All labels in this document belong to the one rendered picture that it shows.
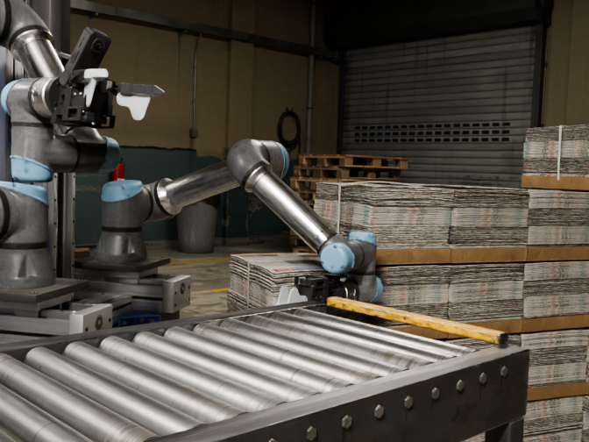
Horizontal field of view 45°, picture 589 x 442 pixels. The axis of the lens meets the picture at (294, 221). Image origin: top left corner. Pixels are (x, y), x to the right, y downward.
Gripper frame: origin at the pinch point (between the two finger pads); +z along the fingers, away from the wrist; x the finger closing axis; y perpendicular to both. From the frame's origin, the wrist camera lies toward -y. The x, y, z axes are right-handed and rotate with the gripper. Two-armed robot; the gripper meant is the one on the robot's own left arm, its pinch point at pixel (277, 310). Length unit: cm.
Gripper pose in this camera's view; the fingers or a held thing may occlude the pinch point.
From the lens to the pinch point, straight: 171.5
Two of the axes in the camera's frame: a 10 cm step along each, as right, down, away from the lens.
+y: 0.4, -10.0, -0.7
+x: 6.9, 0.8, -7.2
